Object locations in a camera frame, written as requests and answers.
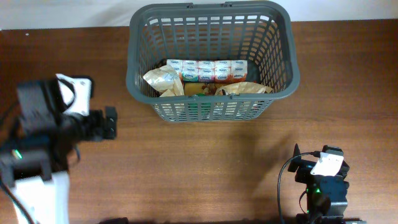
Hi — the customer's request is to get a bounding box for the red orange pasta packet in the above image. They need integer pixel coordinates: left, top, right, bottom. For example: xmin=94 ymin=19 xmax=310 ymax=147
xmin=184 ymin=83 xmax=224 ymax=96

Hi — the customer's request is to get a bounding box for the grey plastic shopping basket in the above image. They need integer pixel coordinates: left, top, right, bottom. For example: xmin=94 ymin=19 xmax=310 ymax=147
xmin=126 ymin=1 xmax=300 ymax=122

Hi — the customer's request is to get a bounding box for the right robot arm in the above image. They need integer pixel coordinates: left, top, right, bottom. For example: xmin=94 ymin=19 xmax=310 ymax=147
xmin=283 ymin=144 xmax=365 ymax=224

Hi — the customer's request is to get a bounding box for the tissue packets multipack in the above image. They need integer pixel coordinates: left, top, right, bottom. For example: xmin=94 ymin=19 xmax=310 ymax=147
xmin=166 ymin=59 xmax=248 ymax=83

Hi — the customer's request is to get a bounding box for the green lid glass jar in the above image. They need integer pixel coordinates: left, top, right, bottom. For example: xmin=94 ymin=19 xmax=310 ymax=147
xmin=188 ymin=103 xmax=211 ymax=121

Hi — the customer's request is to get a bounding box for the cream paper bag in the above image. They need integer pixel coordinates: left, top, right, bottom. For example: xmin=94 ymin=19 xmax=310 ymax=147
xmin=143 ymin=65 xmax=185 ymax=97

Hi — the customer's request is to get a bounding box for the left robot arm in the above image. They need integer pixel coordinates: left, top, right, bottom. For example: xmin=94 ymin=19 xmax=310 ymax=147
xmin=1 ymin=74 xmax=118 ymax=223

